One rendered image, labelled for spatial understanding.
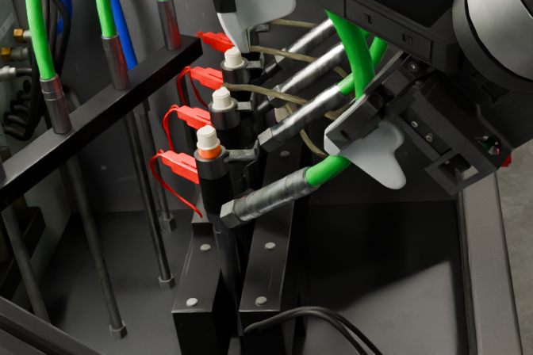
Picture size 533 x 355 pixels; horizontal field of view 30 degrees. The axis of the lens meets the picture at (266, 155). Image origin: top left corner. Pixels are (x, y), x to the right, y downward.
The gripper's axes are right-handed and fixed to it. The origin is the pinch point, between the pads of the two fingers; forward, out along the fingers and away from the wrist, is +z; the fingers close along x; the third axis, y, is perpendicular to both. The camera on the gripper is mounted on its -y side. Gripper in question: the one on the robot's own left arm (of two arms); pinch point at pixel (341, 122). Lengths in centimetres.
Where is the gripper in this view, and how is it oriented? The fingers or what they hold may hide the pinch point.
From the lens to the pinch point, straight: 67.8
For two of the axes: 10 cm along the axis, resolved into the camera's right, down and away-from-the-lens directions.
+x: 6.2, -6.5, 4.4
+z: -3.2, 3.1, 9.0
